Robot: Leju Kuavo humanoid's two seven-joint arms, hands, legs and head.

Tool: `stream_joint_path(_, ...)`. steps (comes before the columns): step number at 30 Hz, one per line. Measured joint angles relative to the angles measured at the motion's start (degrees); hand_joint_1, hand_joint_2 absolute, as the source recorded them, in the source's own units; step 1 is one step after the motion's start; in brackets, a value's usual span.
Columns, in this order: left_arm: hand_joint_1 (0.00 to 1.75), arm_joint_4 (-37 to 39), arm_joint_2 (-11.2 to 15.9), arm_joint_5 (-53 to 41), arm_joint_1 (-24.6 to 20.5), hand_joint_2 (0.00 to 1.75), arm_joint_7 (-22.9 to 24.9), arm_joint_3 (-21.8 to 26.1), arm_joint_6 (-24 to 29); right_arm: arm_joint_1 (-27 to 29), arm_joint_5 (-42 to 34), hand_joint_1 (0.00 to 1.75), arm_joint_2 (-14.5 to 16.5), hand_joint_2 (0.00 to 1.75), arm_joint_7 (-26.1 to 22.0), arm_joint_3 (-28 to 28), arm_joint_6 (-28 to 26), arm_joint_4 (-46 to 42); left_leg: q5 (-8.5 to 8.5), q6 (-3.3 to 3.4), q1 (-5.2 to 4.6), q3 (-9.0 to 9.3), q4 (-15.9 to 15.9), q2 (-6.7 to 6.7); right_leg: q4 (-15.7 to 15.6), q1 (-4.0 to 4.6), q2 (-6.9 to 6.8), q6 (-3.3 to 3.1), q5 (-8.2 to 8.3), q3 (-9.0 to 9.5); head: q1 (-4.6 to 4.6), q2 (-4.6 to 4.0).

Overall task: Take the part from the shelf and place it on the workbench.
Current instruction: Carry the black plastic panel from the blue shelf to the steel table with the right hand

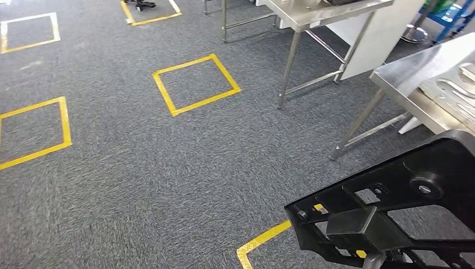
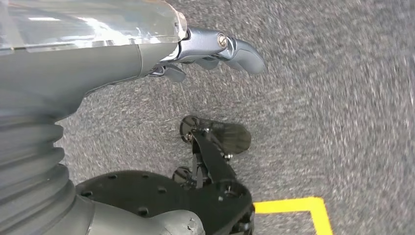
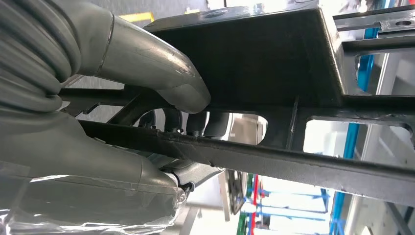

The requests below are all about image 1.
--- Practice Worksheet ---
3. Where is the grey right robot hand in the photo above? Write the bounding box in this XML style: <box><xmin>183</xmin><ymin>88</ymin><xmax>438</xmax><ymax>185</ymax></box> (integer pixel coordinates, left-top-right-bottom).
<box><xmin>361</xmin><ymin>251</ymin><xmax>388</xmax><ymax>269</ymax></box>

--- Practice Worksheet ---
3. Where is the blue metal shelf rack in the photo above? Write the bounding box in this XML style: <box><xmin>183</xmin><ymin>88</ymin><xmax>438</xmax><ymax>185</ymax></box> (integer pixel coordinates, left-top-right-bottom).
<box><xmin>419</xmin><ymin>0</ymin><xmax>475</xmax><ymax>42</ymax></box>

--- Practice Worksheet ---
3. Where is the yellow floor tape square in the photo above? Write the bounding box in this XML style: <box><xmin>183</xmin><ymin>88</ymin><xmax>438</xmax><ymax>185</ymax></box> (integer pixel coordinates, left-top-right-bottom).
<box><xmin>152</xmin><ymin>53</ymin><xmax>242</xmax><ymax>117</ymax></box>
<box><xmin>120</xmin><ymin>0</ymin><xmax>183</xmax><ymax>27</ymax></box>
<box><xmin>236</xmin><ymin>203</ymin><xmax>366</xmax><ymax>269</ymax></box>
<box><xmin>0</xmin><ymin>12</ymin><xmax>61</xmax><ymax>55</ymax></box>
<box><xmin>0</xmin><ymin>96</ymin><xmax>72</xmax><ymax>171</ymax></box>

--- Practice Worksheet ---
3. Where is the machined aluminium plate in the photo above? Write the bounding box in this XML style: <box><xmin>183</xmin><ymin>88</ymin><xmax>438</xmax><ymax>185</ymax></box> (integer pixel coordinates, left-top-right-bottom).
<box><xmin>419</xmin><ymin>62</ymin><xmax>475</xmax><ymax>132</ymax></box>

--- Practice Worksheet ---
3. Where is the stainless steel table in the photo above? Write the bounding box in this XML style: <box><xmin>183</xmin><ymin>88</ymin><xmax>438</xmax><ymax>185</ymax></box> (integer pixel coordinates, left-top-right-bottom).
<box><xmin>329</xmin><ymin>33</ymin><xmax>475</xmax><ymax>161</ymax></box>
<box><xmin>256</xmin><ymin>0</ymin><xmax>395</xmax><ymax>109</ymax></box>
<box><xmin>202</xmin><ymin>0</ymin><xmax>279</xmax><ymax>43</ymax></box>

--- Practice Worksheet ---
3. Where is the white cabinet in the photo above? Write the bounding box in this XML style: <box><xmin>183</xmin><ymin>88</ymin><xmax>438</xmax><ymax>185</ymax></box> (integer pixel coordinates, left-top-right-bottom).
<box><xmin>326</xmin><ymin>0</ymin><xmax>427</xmax><ymax>81</ymax></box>

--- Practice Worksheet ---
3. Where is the green plastic crate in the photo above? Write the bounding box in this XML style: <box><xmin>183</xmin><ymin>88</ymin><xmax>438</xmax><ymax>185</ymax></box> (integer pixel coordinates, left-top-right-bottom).
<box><xmin>433</xmin><ymin>0</ymin><xmax>458</xmax><ymax>13</ymax></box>

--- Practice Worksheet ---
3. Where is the black floor stand base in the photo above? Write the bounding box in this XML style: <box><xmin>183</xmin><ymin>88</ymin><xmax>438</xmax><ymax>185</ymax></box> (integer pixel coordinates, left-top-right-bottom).
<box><xmin>124</xmin><ymin>0</ymin><xmax>157</xmax><ymax>12</ymax></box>

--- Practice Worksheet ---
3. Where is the chrome stanchion post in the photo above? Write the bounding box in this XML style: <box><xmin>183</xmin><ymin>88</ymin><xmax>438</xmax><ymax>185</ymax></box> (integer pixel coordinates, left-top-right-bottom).
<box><xmin>401</xmin><ymin>0</ymin><xmax>440</xmax><ymax>44</ymax></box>

